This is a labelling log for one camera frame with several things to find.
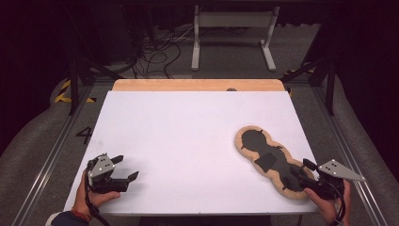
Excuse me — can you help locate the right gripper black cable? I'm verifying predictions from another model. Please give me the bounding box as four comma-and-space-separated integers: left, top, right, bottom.
324, 179, 348, 226

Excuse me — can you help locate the black metal stand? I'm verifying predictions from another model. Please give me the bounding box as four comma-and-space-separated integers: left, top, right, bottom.
67, 6, 123, 116
280, 56, 337, 116

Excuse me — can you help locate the person's left hand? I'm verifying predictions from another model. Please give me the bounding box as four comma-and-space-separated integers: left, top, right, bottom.
73, 170, 121, 218

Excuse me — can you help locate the tangle of black floor cables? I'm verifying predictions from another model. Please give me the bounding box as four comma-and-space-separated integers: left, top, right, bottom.
131, 27, 196, 79

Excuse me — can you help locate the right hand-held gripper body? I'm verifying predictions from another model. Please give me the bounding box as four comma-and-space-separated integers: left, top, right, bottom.
295, 159, 367, 201

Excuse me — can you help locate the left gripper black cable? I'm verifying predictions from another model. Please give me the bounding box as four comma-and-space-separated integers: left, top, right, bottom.
84, 159, 111, 226

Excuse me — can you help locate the white metal stand frame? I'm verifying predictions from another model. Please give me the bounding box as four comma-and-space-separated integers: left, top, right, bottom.
191, 4, 280, 73

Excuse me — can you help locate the wooden table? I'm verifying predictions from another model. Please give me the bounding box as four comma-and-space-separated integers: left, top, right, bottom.
112, 78, 286, 92

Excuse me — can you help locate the white board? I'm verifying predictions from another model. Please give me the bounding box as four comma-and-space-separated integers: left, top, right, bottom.
63, 90, 319, 217

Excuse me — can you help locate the yellow black floor tape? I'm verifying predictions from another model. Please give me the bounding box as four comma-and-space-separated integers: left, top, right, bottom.
55, 79, 97, 104
283, 64, 314, 77

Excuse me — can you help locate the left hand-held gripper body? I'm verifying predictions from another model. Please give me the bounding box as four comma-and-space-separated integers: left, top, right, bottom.
86, 153, 130, 194

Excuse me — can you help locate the tan fleece pad black backing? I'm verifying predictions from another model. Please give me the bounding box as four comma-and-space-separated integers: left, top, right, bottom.
233, 125, 316, 201

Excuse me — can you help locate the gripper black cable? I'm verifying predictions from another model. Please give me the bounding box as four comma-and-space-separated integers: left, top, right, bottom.
324, 179, 348, 226
84, 159, 111, 226

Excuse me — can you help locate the aluminium floor rail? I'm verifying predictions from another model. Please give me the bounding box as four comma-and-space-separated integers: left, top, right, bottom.
311, 86, 389, 226
12, 84, 95, 226

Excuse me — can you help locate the red bracelet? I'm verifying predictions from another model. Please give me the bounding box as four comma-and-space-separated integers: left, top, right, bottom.
71, 207, 92, 222

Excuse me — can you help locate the person's right hand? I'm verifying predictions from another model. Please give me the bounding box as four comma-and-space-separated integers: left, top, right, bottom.
303, 179, 352, 226

